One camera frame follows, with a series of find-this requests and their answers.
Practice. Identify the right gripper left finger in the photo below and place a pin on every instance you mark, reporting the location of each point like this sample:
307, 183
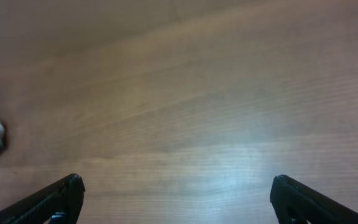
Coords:
60, 202

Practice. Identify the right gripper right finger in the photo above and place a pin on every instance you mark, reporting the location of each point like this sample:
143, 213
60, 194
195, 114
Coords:
294, 202

